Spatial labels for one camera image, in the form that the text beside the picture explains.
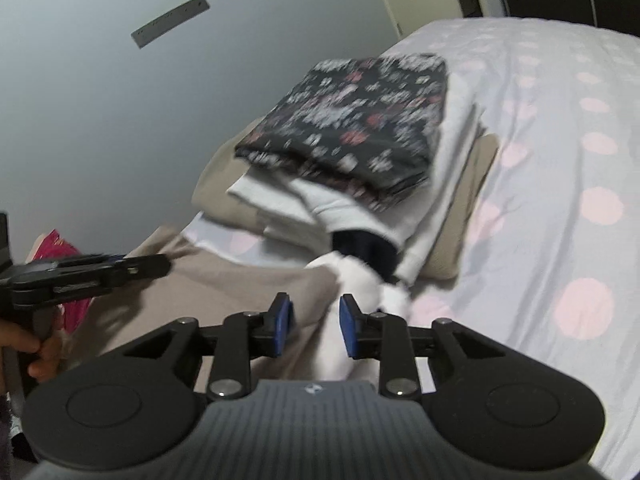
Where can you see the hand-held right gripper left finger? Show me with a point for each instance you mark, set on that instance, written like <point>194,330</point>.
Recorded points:
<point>282,322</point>

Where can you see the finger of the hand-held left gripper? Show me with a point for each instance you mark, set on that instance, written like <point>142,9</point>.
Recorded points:
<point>85,261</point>
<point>130,272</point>

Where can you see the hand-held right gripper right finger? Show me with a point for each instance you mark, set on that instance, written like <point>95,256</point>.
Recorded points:
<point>347,327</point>

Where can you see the taupe garment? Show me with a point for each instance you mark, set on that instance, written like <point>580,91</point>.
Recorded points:
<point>225,300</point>

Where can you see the person's left hand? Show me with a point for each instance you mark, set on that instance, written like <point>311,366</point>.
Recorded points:
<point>45,360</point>

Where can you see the white fleece cloth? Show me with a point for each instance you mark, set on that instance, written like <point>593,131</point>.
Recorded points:
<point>360,305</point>

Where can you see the pink bag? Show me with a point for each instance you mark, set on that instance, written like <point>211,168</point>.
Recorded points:
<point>55,247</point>

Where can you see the navy garment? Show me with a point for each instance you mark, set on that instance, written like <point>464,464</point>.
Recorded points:
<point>365,252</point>

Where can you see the white folded sweatshirt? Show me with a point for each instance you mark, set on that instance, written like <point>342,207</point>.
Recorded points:
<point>440,200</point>

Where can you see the dark floral folded garment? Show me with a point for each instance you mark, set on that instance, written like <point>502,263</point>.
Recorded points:
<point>360,110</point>

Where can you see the grey wall strip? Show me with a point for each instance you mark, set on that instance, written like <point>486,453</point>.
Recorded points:
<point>170,20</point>

